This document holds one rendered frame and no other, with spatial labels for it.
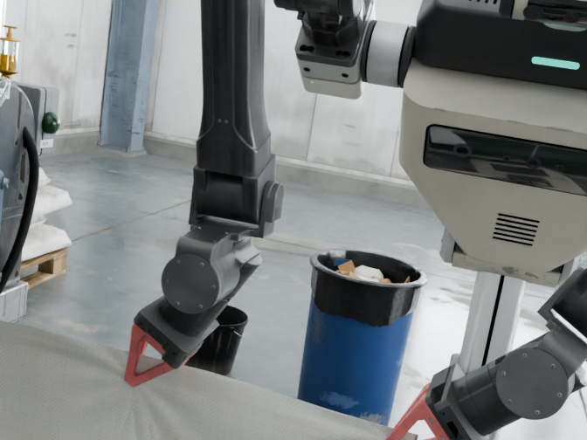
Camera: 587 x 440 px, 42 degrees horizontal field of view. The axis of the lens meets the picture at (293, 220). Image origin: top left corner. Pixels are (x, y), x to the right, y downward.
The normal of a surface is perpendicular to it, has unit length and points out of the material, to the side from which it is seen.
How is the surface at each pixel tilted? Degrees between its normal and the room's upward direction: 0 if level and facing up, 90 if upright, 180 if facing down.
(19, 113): 90
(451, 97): 40
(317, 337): 92
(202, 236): 4
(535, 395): 80
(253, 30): 90
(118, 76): 90
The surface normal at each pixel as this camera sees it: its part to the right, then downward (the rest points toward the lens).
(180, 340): 0.61, -0.74
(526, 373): -0.42, -0.05
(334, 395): -0.33, 0.19
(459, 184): -0.30, 0.74
